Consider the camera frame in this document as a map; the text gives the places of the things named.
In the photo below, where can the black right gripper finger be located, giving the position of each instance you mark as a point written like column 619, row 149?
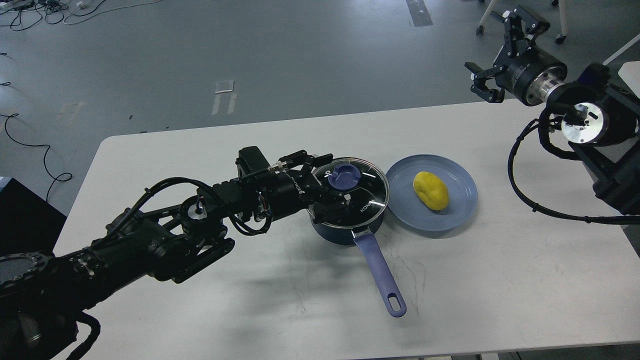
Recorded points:
column 521, row 27
column 480, row 77

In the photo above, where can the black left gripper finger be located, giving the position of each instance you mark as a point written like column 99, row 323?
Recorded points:
column 325, row 204
column 307, row 161

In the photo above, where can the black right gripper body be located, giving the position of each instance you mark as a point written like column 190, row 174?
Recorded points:
column 529, row 75

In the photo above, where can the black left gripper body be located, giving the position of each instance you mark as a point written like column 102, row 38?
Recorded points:
column 282, row 195

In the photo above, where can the glass pot lid blue knob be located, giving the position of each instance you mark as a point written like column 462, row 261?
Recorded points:
column 364, row 186

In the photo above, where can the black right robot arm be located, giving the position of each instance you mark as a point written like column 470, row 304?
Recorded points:
column 579, row 117

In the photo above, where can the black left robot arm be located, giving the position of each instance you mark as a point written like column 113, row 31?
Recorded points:
column 175, row 230

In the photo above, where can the white chair legs with casters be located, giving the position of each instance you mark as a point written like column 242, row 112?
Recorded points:
column 498, row 10

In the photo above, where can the dark blue saucepan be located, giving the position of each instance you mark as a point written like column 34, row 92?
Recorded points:
column 364, row 238

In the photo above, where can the blue plate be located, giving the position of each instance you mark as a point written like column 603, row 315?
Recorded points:
column 406, row 205

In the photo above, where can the grey floor tape strip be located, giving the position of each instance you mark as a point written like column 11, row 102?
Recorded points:
column 419, row 13

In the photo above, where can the black box at left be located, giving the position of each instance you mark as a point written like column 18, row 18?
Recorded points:
column 28, row 224

